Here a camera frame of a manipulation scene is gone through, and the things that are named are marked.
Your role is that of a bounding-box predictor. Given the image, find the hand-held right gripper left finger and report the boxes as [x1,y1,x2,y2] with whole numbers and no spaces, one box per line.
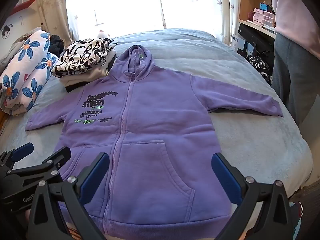
[27,152,110,240]

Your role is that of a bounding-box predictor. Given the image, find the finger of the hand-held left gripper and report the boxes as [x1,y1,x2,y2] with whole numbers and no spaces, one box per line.
[6,146,72,182]
[0,142,35,172]

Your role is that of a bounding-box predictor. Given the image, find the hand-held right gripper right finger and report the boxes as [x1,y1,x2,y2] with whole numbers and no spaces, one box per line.
[211,152,294,240]

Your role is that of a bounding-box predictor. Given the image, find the purple zip hoodie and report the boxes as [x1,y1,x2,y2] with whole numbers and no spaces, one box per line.
[25,44,284,238]

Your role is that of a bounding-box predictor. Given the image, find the black folded garment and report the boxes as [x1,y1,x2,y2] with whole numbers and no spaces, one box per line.
[65,84,88,93]

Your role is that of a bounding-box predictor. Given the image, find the multicoloured shoe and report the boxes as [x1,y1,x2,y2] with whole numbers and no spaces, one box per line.
[290,201,303,240]

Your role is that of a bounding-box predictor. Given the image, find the white pillows with blue flowers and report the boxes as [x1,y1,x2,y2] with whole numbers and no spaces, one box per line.
[0,30,59,117]

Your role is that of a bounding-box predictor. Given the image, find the cream folded garment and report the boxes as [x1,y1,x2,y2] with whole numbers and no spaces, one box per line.
[60,55,117,87]

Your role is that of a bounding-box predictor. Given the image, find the black and white printed garment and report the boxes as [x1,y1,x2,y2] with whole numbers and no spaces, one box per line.
[51,37,118,77]

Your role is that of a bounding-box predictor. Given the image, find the dark cloth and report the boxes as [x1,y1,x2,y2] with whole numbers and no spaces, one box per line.
[49,34,65,55]

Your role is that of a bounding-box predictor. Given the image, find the black and white patterned cloth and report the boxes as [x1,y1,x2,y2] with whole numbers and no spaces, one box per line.
[246,54,273,85]

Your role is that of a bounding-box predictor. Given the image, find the cartoon print board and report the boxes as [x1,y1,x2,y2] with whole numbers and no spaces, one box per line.
[0,0,38,63]

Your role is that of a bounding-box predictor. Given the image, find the white cardboard box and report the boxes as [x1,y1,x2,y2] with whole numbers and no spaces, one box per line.
[230,34,248,51]

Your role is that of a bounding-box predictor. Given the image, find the black bag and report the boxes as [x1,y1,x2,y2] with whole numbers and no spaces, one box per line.
[237,24,275,55]

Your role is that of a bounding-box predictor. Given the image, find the beige floral curtain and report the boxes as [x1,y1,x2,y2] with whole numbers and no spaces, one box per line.
[35,0,73,46]
[216,0,242,46]

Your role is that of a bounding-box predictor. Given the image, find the stack of pink boxes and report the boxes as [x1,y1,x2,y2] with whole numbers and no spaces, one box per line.
[252,7,276,26]

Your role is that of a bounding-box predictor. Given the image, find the white sheer curtain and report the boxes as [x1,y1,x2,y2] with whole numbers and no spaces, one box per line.
[65,0,229,39]

